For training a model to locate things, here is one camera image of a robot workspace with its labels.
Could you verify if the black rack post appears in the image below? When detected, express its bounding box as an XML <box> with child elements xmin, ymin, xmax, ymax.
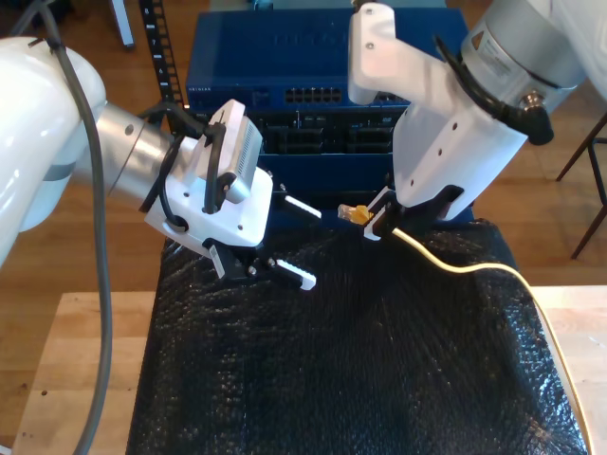
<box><xmin>138</xmin><ymin>0</ymin><xmax>200</xmax><ymax>143</ymax></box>

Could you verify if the black rack server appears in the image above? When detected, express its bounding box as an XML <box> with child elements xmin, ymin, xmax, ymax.
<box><xmin>187</xmin><ymin>109</ymin><xmax>404</xmax><ymax>156</ymax></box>

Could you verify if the black rack shelf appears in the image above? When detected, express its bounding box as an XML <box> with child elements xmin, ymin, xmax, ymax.
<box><xmin>258</xmin><ymin>152</ymin><xmax>475</xmax><ymax>224</ymax></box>

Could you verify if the black bubble mat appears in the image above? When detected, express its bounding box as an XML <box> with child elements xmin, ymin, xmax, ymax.
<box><xmin>125</xmin><ymin>218</ymin><xmax>589</xmax><ymax>455</ymax></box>

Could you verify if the dark metal stool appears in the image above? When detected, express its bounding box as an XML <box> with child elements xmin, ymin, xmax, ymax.
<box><xmin>557</xmin><ymin>111</ymin><xmax>607</xmax><ymax>260</ymax></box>

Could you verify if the white table leg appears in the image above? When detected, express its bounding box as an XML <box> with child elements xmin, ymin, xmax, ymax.
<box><xmin>109</xmin><ymin>0</ymin><xmax>137</xmax><ymax>51</ymax></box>

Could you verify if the blue network switch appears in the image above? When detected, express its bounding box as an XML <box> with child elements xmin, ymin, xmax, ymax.
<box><xmin>184</xmin><ymin>8</ymin><xmax>475</xmax><ymax>113</ymax></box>

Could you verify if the blue rack base plate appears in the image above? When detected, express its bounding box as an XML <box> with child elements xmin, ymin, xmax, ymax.
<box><xmin>267</xmin><ymin>207</ymin><xmax>478</xmax><ymax>229</ymax></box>

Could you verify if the yellow network cable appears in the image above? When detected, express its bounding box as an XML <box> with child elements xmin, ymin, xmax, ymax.
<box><xmin>336</xmin><ymin>202</ymin><xmax>594</xmax><ymax>455</ymax></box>

